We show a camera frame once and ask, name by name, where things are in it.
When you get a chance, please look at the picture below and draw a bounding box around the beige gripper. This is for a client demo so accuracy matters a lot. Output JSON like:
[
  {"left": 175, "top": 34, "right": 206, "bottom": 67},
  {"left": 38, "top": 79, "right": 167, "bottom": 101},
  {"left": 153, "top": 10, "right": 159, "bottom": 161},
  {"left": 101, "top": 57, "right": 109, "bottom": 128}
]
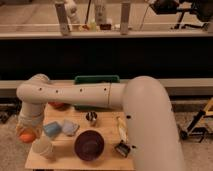
[{"left": 16, "top": 115, "right": 44, "bottom": 138}]

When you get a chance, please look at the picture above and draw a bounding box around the orange apple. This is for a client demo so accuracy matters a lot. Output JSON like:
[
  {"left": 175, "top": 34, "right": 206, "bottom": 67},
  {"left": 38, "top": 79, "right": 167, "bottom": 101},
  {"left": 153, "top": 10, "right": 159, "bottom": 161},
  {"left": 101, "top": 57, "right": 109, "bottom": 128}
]
[{"left": 19, "top": 133, "right": 36, "bottom": 143}]

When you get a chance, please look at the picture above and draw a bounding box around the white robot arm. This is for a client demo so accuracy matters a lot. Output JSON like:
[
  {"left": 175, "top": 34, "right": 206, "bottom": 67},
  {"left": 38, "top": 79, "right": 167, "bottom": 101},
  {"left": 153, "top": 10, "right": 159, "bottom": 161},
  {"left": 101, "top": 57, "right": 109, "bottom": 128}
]
[{"left": 16, "top": 74, "right": 186, "bottom": 171}]

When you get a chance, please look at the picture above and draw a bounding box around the paper cup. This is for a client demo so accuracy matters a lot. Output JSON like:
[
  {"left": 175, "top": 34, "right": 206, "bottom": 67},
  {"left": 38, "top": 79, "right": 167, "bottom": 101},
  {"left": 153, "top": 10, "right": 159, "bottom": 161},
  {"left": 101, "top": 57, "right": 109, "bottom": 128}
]
[{"left": 32, "top": 136, "right": 54, "bottom": 159}]

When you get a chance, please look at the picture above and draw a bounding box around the small metal cup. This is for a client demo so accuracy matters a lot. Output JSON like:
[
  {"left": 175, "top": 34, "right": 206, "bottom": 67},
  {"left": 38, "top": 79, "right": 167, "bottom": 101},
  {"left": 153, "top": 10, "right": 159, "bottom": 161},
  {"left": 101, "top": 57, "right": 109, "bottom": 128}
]
[{"left": 86, "top": 111, "right": 97, "bottom": 126}]

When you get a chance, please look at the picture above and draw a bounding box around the red orange fruit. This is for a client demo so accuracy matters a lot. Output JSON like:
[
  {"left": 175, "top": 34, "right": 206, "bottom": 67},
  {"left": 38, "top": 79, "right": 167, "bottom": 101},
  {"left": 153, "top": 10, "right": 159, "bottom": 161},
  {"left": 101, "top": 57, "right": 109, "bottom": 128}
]
[{"left": 48, "top": 102, "right": 65, "bottom": 109}]

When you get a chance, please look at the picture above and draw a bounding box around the light blue cloth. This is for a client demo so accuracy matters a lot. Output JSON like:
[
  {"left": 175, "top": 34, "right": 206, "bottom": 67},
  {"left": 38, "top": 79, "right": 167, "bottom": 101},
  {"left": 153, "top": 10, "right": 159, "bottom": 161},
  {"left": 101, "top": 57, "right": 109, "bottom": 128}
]
[{"left": 62, "top": 120, "right": 79, "bottom": 136}]

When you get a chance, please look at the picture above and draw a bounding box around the wooden board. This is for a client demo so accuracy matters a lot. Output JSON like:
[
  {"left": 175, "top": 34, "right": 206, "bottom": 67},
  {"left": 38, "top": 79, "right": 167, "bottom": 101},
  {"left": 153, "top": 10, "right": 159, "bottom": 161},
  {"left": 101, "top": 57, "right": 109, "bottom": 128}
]
[{"left": 24, "top": 79, "right": 136, "bottom": 171}]

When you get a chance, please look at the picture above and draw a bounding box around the green plastic bin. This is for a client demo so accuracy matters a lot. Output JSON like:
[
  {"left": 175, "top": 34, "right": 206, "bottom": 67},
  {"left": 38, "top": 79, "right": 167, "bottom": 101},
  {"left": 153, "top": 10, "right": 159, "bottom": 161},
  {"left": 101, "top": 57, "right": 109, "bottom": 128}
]
[{"left": 74, "top": 75, "right": 120, "bottom": 111}]

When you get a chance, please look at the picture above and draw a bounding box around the dark purple bowl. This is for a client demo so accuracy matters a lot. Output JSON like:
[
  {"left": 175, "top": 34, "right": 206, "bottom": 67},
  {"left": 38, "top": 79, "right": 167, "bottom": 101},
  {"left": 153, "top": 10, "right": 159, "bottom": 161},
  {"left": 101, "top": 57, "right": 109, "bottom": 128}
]
[{"left": 74, "top": 130, "right": 105, "bottom": 161}]

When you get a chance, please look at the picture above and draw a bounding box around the banana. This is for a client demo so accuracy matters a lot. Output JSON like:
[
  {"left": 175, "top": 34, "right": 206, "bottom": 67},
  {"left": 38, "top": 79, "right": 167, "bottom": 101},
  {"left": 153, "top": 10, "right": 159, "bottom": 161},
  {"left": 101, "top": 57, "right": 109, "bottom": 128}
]
[{"left": 117, "top": 117, "right": 128, "bottom": 143}]

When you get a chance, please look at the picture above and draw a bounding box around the small black box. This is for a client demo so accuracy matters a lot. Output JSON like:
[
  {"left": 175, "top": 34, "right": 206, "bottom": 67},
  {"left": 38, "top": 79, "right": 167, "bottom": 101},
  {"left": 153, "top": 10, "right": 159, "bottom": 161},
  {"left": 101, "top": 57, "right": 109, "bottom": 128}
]
[{"left": 115, "top": 141, "right": 130, "bottom": 157}]

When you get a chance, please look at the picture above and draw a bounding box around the yellow black stand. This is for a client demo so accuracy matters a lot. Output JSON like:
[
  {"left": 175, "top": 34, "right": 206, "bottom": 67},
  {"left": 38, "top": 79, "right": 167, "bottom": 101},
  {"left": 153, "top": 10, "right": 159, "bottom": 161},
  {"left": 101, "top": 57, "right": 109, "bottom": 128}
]
[{"left": 178, "top": 97, "right": 213, "bottom": 143}]

